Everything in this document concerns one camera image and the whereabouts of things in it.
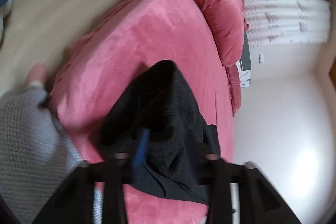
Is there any black knitted garment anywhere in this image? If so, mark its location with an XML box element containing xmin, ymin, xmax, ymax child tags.
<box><xmin>97</xmin><ymin>60</ymin><xmax>221</xmax><ymax>204</ymax></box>

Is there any grey knitted sleeve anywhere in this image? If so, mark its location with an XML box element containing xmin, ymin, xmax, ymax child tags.
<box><xmin>0</xmin><ymin>63</ymin><xmax>104</xmax><ymax>224</ymax></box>

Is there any dark pink pillow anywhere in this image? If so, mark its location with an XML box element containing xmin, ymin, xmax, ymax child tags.
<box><xmin>226</xmin><ymin>64</ymin><xmax>242</xmax><ymax>116</ymax></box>

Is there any large pink folded duvet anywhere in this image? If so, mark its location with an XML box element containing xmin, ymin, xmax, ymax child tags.
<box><xmin>194</xmin><ymin>0</ymin><xmax>248</xmax><ymax>67</ymax></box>

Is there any pink velvet bed cover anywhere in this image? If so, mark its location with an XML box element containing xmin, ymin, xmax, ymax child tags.
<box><xmin>48</xmin><ymin>0</ymin><xmax>242</xmax><ymax>224</ymax></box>

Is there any white wall socket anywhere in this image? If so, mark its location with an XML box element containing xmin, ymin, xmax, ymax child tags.
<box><xmin>259</xmin><ymin>53</ymin><xmax>264</xmax><ymax>64</ymax></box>

